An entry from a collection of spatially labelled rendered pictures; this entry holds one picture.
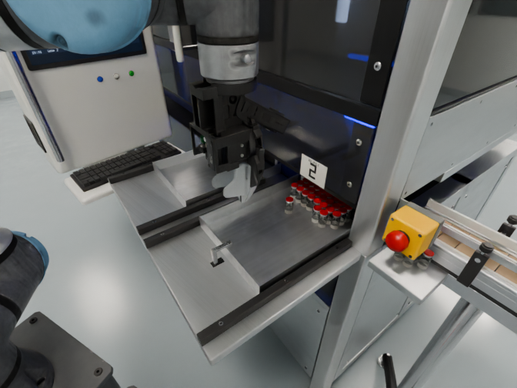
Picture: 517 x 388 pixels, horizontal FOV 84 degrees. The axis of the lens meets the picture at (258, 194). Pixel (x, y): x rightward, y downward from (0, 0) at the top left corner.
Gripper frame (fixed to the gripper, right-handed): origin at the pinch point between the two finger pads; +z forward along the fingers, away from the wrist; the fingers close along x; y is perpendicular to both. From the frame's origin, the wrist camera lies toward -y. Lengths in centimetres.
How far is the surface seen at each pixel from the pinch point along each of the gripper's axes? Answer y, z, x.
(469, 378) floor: -84, 108, 48
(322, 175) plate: -24.3, 6.5, -2.9
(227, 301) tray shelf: 7.3, 21.4, 3.5
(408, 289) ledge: -24.3, 21.0, 23.9
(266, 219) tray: -14.3, 21.0, -11.1
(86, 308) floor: 42, 110, -90
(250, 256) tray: -3.1, 21.1, -3.0
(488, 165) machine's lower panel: -94, 20, 13
